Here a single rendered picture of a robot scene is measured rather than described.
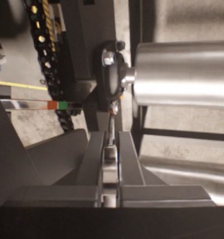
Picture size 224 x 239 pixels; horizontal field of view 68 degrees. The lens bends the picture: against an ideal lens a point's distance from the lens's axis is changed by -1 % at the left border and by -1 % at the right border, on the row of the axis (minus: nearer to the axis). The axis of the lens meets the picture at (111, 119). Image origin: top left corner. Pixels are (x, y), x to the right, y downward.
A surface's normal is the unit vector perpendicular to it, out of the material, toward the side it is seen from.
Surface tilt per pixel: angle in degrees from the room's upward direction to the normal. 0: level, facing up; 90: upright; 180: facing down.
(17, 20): 0
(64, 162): 90
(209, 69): 31
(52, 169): 90
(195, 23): 0
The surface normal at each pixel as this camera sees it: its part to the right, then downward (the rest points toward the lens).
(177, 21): -0.25, 0.56
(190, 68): -0.26, 0.06
